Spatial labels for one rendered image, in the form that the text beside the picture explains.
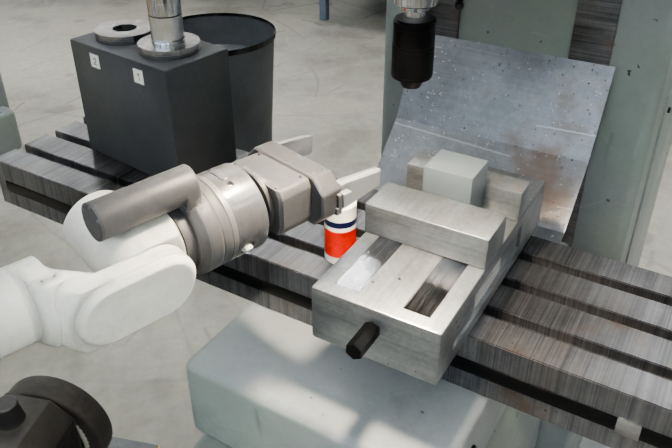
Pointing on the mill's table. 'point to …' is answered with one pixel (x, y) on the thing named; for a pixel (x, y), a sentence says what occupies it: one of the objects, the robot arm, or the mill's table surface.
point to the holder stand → (155, 98)
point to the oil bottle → (340, 233)
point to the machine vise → (422, 284)
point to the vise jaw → (435, 224)
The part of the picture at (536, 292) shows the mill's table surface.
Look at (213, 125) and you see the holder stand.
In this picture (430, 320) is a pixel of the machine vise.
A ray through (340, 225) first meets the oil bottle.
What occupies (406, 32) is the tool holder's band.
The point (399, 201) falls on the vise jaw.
